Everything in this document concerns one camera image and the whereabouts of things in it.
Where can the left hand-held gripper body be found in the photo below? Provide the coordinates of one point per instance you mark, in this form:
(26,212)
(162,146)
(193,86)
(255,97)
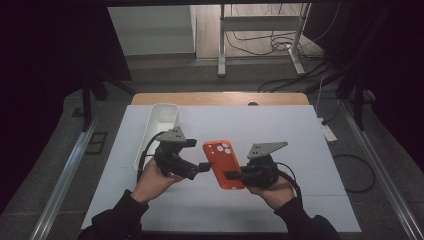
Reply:
(173,161)

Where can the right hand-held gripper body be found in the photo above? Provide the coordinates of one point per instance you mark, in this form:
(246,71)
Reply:
(261,173)

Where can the orange phone case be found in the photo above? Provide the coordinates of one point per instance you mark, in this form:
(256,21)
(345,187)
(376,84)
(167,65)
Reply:
(222,165)

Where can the person's right hand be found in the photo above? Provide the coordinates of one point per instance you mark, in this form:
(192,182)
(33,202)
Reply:
(278,195)

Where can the person's left hand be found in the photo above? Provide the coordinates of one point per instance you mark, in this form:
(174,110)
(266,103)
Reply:
(151,185)

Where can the white plastic container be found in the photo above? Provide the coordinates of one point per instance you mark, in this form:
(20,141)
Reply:
(160,121)

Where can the white table mat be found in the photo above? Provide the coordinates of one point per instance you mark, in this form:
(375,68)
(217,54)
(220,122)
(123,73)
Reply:
(200,206)

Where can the wooden table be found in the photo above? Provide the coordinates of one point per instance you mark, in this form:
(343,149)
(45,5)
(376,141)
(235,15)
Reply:
(216,99)

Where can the white power strip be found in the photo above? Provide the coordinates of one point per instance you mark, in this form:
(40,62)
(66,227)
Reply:
(328,131)

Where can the black metal stand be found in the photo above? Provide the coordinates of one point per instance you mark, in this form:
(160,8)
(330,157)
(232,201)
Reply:
(358,103)
(87,103)

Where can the white cabinet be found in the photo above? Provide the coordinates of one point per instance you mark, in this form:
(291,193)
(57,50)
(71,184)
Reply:
(153,31)

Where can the black curtain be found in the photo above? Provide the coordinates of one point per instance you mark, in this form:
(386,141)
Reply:
(50,66)
(393,66)

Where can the metal floor rail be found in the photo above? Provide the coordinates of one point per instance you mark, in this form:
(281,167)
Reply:
(63,173)
(383,173)

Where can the white metal desk frame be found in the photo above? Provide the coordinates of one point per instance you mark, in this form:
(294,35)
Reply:
(260,24)

